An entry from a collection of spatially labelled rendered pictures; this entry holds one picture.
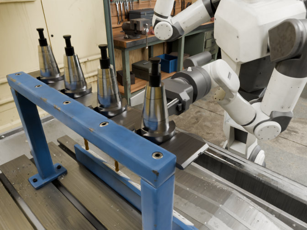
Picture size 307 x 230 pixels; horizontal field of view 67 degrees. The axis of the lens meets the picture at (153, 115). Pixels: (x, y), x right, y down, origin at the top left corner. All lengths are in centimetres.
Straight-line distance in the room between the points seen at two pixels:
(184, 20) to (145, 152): 80
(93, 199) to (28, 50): 66
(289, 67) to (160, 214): 52
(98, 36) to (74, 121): 87
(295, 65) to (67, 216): 70
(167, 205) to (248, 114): 50
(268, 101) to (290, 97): 6
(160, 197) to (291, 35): 51
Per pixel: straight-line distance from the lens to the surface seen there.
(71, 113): 40
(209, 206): 86
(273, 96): 76
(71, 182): 75
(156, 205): 32
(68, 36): 47
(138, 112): 41
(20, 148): 110
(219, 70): 64
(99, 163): 70
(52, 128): 116
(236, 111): 75
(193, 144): 33
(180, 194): 89
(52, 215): 69
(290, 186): 96
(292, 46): 67
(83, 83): 49
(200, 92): 58
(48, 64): 58
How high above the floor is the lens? 142
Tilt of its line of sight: 30 degrees down
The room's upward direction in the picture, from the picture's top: straight up
